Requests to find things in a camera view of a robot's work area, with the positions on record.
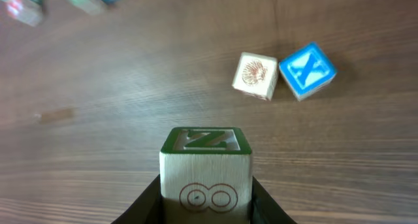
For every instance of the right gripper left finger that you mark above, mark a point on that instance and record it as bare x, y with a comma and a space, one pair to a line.
146, 209

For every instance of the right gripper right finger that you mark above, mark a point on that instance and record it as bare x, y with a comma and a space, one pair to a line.
264, 209

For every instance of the green N letter block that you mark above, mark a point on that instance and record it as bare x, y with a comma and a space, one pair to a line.
206, 176

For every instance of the blue X letter block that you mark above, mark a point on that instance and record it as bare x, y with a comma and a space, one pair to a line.
307, 71

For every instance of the red side picture block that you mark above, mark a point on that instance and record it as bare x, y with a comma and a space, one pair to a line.
26, 11

